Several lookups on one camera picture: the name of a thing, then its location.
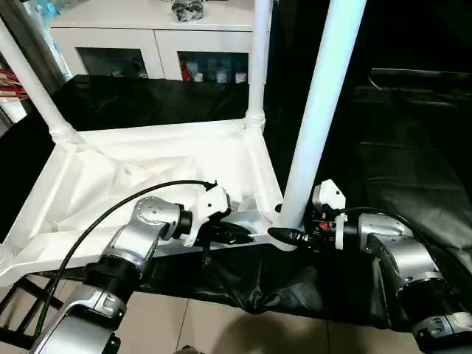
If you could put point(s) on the white plastic table top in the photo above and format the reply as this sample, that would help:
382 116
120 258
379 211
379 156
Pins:
110 169

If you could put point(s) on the white plastic table leg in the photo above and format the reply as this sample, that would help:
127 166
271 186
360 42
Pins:
324 96
258 59
33 81

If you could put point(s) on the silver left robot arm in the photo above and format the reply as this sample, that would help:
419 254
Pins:
140 236

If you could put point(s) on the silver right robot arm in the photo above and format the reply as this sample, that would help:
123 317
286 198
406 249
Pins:
398 254

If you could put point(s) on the black plastic mat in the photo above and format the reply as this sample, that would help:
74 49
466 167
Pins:
413 184

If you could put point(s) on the white sideboard with glass doors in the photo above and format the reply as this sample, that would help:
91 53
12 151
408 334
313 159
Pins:
147 40

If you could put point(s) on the dark object on cabinet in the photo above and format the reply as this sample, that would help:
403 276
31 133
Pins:
188 9

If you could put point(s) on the grey curtain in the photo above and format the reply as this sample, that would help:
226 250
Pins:
29 37

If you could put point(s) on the blue lit device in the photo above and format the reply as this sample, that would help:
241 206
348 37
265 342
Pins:
46 7

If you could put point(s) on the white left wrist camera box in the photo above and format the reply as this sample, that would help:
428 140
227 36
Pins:
210 205

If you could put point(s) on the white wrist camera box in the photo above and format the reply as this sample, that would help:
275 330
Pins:
210 205
328 198

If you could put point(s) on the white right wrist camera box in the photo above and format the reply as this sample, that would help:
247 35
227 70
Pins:
328 198

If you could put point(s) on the black folding table frame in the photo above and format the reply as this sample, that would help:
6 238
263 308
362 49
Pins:
26 310

